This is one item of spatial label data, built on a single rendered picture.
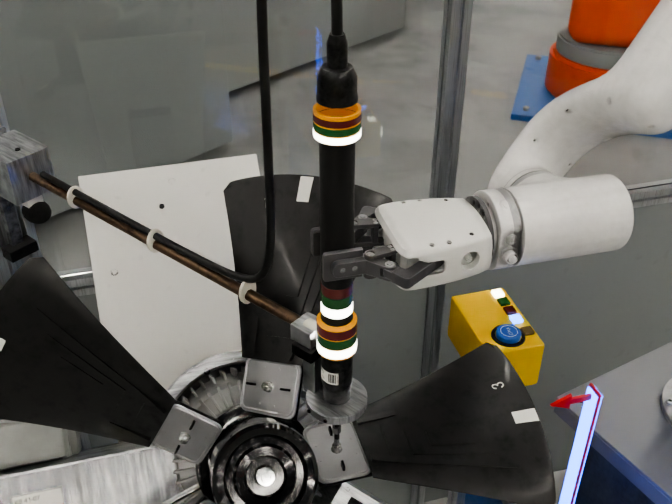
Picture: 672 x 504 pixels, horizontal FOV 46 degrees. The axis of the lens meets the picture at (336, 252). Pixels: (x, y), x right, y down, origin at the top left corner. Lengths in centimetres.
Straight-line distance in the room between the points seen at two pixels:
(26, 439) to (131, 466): 14
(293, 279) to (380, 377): 103
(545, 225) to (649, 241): 124
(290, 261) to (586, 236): 34
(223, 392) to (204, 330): 14
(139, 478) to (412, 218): 50
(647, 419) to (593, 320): 76
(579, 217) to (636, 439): 60
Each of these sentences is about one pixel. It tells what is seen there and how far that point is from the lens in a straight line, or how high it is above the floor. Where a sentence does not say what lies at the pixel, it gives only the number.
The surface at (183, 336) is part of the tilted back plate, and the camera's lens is 118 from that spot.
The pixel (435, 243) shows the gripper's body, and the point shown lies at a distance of 78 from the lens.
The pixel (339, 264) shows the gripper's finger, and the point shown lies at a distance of 77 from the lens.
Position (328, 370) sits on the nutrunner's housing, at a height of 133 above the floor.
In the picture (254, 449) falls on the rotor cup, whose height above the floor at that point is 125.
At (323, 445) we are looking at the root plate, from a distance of 99.
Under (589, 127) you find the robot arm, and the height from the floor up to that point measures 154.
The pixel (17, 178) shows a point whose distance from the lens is 124.
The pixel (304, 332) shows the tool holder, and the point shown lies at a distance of 87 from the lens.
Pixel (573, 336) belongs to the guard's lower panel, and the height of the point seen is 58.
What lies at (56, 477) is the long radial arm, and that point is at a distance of 108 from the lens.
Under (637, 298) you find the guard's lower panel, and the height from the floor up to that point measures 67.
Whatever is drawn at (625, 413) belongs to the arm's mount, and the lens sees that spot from 141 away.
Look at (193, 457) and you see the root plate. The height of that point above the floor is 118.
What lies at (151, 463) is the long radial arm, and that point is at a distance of 107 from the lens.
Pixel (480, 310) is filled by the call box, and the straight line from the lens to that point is 138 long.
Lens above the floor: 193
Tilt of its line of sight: 35 degrees down
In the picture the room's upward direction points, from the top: straight up
